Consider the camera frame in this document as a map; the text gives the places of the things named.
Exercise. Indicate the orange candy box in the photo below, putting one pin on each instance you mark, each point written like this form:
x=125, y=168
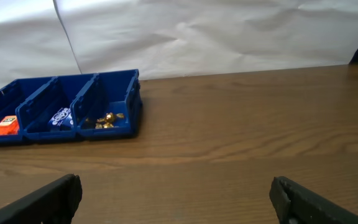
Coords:
x=5, y=127

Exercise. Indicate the blue candy pack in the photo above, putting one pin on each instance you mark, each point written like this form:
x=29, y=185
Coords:
x=59, y=119

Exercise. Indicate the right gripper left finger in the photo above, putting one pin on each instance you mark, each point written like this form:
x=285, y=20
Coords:
x=48, y=205

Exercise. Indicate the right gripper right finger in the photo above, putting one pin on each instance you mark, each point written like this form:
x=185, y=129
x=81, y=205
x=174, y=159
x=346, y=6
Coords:
x=303, y=205

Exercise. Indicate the blue tray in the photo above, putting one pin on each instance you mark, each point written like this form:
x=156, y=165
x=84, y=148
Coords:
x=113, y=102

